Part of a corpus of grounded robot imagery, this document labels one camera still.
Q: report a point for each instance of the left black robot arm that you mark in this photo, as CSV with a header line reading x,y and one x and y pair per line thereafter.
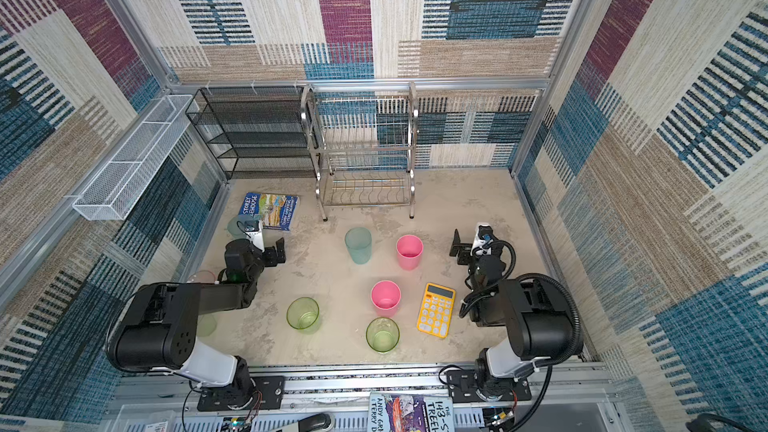
x,y
158,332

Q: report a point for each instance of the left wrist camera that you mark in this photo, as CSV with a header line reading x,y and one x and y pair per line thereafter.
x,y
253,229

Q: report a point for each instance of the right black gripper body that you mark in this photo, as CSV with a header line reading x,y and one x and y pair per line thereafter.
x,y
466,246

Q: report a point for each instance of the blue picture book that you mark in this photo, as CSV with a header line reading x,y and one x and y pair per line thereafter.
x,y
275,210

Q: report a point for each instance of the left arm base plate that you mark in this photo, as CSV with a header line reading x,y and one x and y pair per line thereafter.
x,y
262,392

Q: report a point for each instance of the white wire wall basket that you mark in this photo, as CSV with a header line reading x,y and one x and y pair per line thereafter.
x,y
117,187

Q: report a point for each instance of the yellow calculator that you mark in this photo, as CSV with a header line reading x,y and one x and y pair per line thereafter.
x,y
436,310

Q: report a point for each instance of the green translucent cup front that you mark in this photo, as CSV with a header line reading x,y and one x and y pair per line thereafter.
x,y
382,335

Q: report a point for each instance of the teal translucent cup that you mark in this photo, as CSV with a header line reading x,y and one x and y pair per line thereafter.
x,y
358,242

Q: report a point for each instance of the pink cup centre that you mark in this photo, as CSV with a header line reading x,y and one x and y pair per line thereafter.
x,y
385,297

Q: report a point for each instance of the pink cup near rack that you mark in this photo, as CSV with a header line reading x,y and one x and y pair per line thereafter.
x,y
409,250

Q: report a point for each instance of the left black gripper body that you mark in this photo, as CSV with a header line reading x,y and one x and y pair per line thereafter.
x,y
268,252

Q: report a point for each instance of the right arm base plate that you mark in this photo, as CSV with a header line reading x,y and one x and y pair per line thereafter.
x,y
469,386

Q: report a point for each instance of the purple treehouse book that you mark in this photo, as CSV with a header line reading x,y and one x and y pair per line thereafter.
x,y
410,413

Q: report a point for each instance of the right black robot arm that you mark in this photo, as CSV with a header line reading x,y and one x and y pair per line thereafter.
x,y
542,323

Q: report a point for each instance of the silver wire dish rack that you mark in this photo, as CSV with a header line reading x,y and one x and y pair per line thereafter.
x,y
362,146

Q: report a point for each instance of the black mesh shelf rack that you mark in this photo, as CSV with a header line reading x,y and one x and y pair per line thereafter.
x,y
253,132

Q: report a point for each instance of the green translucent cup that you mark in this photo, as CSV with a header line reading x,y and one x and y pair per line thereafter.
x,y
303,315
382,335

